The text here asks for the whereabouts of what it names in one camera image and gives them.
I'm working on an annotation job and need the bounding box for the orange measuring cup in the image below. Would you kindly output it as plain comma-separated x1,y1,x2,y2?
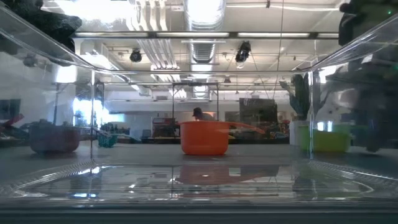
178,120,266,156

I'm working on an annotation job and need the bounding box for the teal blue measuring cup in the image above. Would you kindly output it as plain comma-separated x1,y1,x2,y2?
98,133,119,149

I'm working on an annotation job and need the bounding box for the dark purple bowl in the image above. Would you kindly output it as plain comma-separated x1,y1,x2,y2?
29,119,81,154

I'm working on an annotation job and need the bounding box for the clear plastic basket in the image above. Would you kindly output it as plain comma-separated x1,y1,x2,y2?
0,0,398,215

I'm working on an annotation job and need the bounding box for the person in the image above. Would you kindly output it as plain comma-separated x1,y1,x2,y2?
192,107,215,122

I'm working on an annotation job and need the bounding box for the red cabinet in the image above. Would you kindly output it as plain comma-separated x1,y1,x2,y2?
151,117,181,138

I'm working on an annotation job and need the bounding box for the dark board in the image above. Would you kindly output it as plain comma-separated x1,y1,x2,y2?
239,98,279,125

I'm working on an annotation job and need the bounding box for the black ceiling spotlight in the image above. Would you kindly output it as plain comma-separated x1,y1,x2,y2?
129,48,143,63
234,40,252,63

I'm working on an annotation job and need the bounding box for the long ceiling light fixture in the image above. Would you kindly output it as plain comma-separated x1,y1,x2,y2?
71,30,340,40

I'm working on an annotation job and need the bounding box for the potted plant white pot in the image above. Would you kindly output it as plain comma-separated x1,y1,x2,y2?
279,72,312,147

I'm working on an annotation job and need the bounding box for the silver ceiling air duct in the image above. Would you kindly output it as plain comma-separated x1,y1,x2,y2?
183,0,228,100

